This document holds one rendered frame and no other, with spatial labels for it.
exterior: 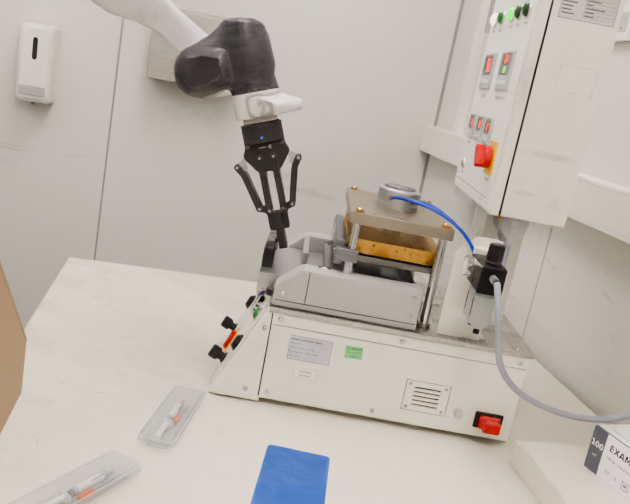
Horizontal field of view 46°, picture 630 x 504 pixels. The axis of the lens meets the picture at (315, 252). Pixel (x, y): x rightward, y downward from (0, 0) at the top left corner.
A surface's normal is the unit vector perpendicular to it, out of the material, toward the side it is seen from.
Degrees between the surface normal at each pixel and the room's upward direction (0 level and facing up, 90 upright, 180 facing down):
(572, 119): 90
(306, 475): 0
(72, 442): 0
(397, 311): 90
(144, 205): 90
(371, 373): 90
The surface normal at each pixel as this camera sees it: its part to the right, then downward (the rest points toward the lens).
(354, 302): -0.02, 0.23
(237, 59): -0.36, 0.25
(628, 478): -0.92, -0.08
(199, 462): 0.18, -0.96
